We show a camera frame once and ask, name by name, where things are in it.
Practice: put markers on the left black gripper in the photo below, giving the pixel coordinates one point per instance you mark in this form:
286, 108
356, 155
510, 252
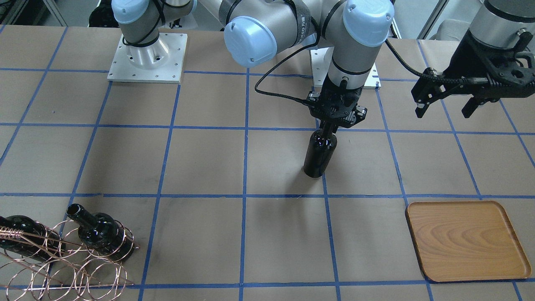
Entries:
463, 57

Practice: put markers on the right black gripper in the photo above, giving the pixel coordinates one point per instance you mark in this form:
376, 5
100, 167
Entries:
360, 116

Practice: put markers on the dark wine bottle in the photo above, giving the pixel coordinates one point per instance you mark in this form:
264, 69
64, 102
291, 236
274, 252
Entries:
322, 145
27, 246
101, 233

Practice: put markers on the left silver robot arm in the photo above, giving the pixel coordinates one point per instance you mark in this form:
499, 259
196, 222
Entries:
498, 23

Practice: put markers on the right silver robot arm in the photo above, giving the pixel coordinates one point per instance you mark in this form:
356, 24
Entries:
255, 31

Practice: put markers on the wooden tray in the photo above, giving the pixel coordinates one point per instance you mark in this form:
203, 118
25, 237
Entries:
466, 241

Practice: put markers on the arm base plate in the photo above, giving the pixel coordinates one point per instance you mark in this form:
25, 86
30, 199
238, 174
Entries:
336, 61
160, 62

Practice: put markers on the copper wire bottle basket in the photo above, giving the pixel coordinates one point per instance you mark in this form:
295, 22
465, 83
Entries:
74, 272

